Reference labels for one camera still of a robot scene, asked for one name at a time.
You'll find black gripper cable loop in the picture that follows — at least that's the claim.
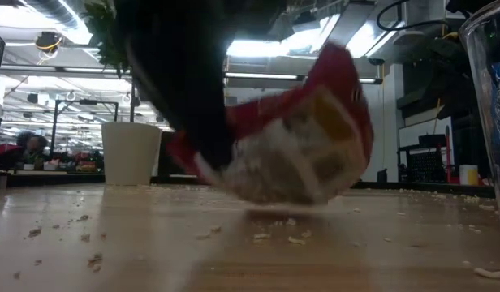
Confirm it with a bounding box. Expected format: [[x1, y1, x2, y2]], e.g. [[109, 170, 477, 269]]
[[375, 0, 450, 32]]

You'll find red pole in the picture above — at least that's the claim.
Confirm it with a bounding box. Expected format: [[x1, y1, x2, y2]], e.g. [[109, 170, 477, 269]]
[[444, 125, 453, 184]]

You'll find black stand frame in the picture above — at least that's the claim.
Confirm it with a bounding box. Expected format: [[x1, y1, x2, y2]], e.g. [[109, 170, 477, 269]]
[[50, 99, 119, 159]]

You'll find white and yellow roll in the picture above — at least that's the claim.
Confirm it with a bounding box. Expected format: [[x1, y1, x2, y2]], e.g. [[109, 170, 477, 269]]
[[459, 164, 480, 187]]

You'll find black wire cart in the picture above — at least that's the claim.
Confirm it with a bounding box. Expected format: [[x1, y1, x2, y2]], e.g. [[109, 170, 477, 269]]
[[397, 133, 452, 184]]

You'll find person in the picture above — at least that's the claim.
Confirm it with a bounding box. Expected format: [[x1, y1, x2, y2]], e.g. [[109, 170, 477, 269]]
[[0, 131, 50, 171]]

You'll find fluorescent ceiling light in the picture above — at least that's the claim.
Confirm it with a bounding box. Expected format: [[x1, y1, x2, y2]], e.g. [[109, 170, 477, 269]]
[[224, 71, 306, 81]]

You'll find black ceiling device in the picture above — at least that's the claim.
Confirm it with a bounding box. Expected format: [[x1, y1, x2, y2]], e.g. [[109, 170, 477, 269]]
[[34, 31, 63, 54]]

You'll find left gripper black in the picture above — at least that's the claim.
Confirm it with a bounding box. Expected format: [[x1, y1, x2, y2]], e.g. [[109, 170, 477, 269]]
[[114, 0, 287, 171]]

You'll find red Maruchan noodle pack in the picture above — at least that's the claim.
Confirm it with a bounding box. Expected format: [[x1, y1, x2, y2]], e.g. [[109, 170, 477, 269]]
[[166, 40, 375, 206]]

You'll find green plant in white pot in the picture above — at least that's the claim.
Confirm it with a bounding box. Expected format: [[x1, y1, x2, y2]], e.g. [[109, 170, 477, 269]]
[[82, 0, 162, 187]]

